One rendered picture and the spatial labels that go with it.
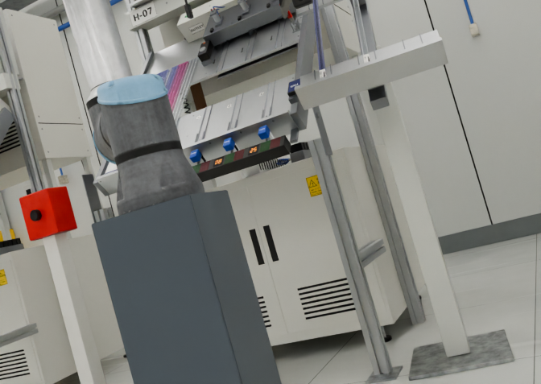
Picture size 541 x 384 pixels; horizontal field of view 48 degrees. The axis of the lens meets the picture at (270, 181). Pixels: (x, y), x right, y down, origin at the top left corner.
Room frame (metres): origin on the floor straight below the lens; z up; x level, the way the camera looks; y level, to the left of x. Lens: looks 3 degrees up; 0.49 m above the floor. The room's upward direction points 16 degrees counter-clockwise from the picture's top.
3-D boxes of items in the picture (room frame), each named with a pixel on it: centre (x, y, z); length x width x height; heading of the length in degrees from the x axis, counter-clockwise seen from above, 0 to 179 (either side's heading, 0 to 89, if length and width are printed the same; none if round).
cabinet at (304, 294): (2.32, -0.05, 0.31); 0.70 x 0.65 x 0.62; 66
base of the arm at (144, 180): (1.05, 0.19, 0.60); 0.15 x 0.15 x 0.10
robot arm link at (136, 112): (1.06, 0.19, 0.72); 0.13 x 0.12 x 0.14; 23
